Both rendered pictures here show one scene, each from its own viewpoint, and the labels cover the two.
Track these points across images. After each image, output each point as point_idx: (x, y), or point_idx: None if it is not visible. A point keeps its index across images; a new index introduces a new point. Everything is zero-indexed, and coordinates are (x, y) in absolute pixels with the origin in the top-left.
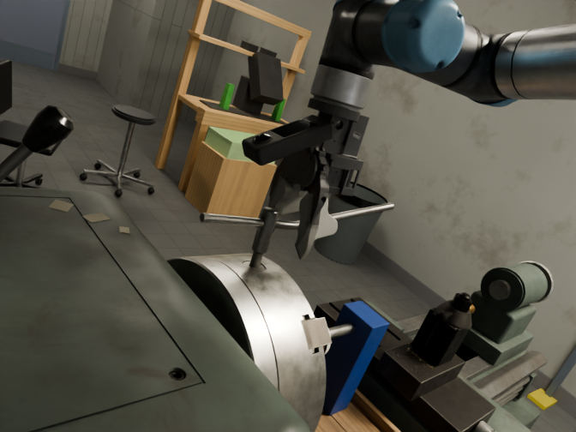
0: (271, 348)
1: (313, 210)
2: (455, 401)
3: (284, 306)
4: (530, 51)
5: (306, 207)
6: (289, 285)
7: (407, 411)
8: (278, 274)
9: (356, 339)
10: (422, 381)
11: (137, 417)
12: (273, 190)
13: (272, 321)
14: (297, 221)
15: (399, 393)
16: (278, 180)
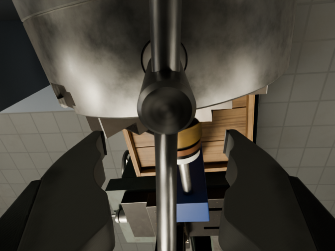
0: (22, 14)
1: (13, 217)
2: (143, 219)
3: (71, 66)
4: None
5: (61, 210)
6: (110, 100)
7: (154, 188)
8: (135, 94)
9: (179, 187)
10: (147, 208)
11: None
12: (296, 194)
13: (43, 29)
14: (164, 185)
15: None
16: (314, 241)
